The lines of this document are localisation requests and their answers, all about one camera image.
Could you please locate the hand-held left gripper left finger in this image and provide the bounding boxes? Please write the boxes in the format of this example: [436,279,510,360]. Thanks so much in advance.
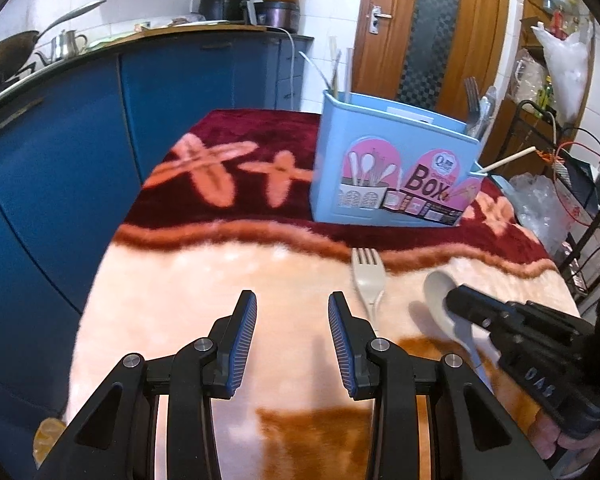
[35,290,258,480]

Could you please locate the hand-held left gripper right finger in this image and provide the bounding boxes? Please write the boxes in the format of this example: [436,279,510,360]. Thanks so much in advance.
[327,291,553,480]

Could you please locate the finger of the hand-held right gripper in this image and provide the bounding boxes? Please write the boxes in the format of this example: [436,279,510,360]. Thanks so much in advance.
[445,284,595,357]

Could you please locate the white plastic spoon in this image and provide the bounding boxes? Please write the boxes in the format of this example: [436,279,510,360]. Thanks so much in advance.
[422,269,496,397]

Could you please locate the beige plastic fork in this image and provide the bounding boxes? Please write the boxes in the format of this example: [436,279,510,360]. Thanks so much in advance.
[351,247,387,332]

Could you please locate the white chopstick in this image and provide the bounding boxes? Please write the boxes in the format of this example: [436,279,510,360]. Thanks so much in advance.
[477,146,537,175]

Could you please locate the light blue utensil box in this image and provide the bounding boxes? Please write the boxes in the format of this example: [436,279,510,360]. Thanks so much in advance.
[311,90,483,229]

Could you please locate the metal table knife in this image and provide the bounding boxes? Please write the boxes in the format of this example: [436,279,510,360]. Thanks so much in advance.
[298,52,332,93]

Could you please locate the person's right hand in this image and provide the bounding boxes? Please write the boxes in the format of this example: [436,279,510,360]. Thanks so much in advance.
[527,406,600,478]

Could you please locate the red and cream floral blanket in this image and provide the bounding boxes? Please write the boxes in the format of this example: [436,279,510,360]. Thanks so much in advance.
[65,109,581,480]

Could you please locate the clear plastic bag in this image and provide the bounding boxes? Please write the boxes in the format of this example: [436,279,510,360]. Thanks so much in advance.
[509,172,592,257]

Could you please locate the yellow object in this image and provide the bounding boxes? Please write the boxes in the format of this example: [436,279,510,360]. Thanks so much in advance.
[32,416,67,464]

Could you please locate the white plastic bag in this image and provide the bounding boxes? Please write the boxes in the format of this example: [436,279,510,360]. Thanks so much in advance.
[531,22,594,127]

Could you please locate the blue kitchen base cabinet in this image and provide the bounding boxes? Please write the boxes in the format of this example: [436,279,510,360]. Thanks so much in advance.
[0,27,314,411]

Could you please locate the wooden door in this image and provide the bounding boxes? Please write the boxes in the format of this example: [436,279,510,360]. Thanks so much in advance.
[352,0,512,122]

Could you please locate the stacked cooking pots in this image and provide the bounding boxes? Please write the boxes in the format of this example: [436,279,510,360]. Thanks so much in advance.
[254,0,302,32]

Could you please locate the black air fryer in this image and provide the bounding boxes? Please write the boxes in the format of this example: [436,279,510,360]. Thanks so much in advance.
[198,0,254,25]

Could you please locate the metal kettle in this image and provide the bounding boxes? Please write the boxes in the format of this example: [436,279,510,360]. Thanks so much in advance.
[35,29,89,64]

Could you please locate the gas stove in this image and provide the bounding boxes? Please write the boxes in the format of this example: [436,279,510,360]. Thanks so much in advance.
[0,61,41,107]

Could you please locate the black wok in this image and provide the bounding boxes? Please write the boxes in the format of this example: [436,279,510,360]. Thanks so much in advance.
[0,0,107,106]

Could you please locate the black wire rack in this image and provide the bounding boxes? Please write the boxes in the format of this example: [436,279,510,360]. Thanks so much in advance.
[500,100,600,308]

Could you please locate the orange cable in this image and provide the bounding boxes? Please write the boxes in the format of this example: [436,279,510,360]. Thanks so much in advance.
[540,127,600,222]

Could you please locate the white power cable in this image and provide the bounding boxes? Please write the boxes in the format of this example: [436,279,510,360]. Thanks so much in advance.
[280,27,304,112]

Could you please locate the metal door handle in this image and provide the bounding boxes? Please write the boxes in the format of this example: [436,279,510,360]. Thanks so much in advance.
[369,4,394,36]

